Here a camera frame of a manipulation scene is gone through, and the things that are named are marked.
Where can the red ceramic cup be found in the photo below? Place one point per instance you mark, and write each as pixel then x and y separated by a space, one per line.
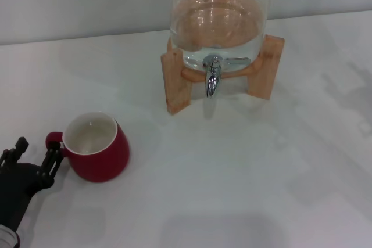
pixel 107 158

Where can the wooden dispenser stand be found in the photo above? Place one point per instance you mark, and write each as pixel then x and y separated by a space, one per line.
pixel 177 85

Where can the clear glass dispenser jar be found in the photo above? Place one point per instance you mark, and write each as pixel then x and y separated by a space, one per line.
pixel 218 12

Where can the chrome faucet tap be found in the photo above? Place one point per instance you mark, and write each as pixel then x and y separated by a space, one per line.
pixel 212 82

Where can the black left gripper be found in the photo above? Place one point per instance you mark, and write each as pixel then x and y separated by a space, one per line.
pixel 17 190

